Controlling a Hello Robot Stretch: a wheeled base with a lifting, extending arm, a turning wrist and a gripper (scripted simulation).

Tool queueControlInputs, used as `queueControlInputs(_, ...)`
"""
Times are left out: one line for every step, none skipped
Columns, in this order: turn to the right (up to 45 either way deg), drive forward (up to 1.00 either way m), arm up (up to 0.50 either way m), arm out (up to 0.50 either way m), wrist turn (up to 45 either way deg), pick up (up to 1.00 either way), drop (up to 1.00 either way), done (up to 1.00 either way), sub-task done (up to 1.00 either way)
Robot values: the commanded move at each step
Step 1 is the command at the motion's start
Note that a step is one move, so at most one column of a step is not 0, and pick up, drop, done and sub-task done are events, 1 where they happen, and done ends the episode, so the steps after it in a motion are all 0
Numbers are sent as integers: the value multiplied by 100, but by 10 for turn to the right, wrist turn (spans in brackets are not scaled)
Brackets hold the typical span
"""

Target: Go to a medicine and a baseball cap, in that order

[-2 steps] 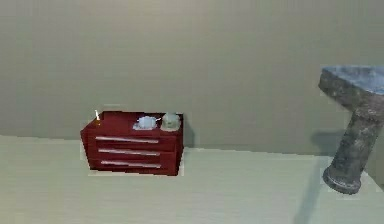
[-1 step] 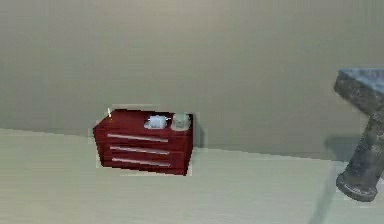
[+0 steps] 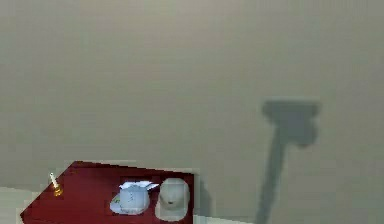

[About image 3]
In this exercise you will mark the white baseball cap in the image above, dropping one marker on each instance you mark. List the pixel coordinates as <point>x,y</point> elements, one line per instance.
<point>173,196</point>

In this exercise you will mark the white blue patterned cap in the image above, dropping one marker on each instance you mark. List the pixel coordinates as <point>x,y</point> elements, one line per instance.
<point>133,200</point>

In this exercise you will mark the dark red cabinet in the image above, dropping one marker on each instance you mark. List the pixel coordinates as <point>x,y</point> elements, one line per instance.
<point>83,196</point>

